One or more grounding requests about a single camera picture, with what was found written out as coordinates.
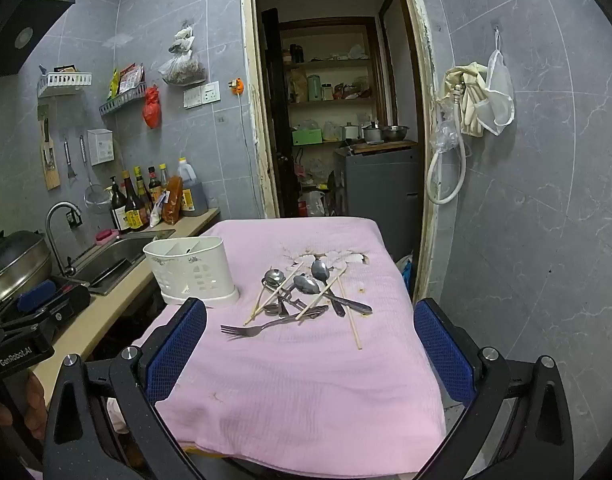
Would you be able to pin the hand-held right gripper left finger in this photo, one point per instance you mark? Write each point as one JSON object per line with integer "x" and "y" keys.
{"x": 178, "y": 345}

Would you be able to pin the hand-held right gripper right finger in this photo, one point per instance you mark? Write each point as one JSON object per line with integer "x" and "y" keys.
{"x": 446, "y": 355}

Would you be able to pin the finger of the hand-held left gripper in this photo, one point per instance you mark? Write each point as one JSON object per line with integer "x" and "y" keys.
{"x": 36, "y": 294}
{"x": 73, "y": 302}

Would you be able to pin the steel fork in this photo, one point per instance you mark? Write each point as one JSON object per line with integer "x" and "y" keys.
{"x": 246, "y": 332}

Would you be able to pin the white plastic utensil holder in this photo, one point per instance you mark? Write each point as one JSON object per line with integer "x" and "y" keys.
{"x": 196, "y": 272}

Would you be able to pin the wooden chopstick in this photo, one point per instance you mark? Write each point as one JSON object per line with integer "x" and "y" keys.
{"x": 353, "y": 327}
{"x": 248, "y": 319}
{"x": 311, "y": 304}
{"x": 256, "y": 313}

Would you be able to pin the small steel spoon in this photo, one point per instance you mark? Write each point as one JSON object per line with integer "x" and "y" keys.
{"x": 273, "y": 307}

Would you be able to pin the person's left hand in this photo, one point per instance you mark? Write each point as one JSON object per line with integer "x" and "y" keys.
{"x": 36, "y": 400}

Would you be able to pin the black induction cooker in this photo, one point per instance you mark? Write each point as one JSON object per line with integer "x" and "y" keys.
{"x": 68, "y": 284}

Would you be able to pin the beige kitchen counter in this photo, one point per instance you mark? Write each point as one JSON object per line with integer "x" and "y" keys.
{"x": 93, "y": 320}

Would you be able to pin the steel wok with lid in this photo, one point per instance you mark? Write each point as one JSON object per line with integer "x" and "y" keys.
{"x": 16, "y": 265}

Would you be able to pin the steel kitchen sink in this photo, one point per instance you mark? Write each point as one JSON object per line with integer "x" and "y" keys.
{"x": 111, "y": 260}

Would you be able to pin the curved steel faucet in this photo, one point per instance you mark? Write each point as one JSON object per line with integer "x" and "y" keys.
{"x": 50, "y": 230}

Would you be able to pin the hanging mesh strainer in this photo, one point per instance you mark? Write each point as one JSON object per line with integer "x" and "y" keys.
{"x": 97, "y": 195}

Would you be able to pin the soy sauce bottle yellow label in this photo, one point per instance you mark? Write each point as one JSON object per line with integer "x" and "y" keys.
{"x": 133, "y": 210}

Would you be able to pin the small yellow top bottle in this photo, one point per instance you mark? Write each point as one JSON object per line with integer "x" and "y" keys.
{"x": 109, "y": 191}

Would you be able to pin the white seasoning packet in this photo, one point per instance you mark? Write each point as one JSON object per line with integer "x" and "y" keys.
{"x": 157, "y": 212}

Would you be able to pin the pink floral cloth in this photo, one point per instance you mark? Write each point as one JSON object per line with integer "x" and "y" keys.
{"x": 296, "y": 385}

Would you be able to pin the dark bottle yellow cap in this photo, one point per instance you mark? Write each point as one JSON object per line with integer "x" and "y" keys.
{"x": 142, "y": 190}

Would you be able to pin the orange seasoning packet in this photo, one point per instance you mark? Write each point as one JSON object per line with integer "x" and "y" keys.
{"x": 172, "y": 202}

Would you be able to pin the dark bottle red cap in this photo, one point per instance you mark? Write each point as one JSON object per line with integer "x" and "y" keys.
{"x": 154, "y": 187}

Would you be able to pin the large cooking oil jug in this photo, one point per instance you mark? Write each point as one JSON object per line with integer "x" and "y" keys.
{"x": 192, "y": 192}

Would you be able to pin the clear bottle yellow cap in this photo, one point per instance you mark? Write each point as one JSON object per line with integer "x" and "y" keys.
{"x": 163, "y": 175}

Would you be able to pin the grey cabinet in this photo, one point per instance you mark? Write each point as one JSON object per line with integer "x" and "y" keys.
{"x": 381, "y": 185}

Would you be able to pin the red plastic bag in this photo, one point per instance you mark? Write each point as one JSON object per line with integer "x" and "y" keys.
{"x": 152, "y": 110}

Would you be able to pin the wooden cutting board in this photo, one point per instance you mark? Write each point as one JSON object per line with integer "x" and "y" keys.
{"x": 386, "y": 146}

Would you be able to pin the yellow green snack packet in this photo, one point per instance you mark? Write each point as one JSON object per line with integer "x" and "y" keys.
{"x": 113, "y": 85}

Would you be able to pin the clear plastic bag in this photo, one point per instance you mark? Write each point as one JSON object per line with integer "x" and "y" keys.
{"x": 443, "y": 132}

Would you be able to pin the steel bowl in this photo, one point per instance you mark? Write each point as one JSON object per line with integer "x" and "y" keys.
{"x": 395, "y": 132}

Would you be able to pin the red snack packet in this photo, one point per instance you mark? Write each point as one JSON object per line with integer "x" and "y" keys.
{"x": 131, "y": 77}

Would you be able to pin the steel pot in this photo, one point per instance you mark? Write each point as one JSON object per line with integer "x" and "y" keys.
{"x": 372, "y": 134}

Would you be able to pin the green box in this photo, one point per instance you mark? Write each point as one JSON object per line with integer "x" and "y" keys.
{"x": 307, "y": 137}

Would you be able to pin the clear bag of dried goods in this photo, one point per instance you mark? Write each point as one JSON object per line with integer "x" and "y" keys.
{"x": 183, "y": 70}

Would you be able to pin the black range hood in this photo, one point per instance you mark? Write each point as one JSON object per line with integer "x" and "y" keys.
{"x": 16, "y": 35}

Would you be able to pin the orange plug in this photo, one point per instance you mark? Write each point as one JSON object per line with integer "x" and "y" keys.
{"x": 237, "y": 86}

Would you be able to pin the white mesh bag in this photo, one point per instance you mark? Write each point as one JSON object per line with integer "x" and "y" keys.
{"x": 501, "y": 90}

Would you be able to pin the white knotted plastic bag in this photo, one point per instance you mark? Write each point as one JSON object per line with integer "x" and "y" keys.
{"x": 182, "y": 40}

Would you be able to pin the green canister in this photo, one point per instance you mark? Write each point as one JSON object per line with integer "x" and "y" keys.
{"x": 314, "y": 89}

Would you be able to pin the dark wooden shelf unit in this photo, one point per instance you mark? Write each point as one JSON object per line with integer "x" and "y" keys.
{"x": 326, "y": 22}

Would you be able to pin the dark wall outlet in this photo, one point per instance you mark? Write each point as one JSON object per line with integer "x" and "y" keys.
{"x": 74, "y": 219}

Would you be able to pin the wooden wall knife board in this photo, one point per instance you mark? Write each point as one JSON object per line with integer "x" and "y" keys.
{"x": 51, "y": 180}

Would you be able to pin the white wall box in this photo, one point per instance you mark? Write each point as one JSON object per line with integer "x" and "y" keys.
{"x": 102, "y": 147}

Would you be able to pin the cream door frame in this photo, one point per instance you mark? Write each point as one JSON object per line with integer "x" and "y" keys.
{"x": 262, "y": 170}

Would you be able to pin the grey wall rack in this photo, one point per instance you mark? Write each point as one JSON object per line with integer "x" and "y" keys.
{"x": 121, "y": 102}

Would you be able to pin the white wall basket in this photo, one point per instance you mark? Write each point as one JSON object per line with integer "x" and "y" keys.
{"x": 63, "y": 82}

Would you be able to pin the white wall switch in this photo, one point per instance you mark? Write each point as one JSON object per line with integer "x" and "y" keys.
{"x": 192, "y": 97}

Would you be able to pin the white wall socket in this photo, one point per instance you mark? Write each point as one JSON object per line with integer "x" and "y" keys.
{"x": 210, "y": 93}

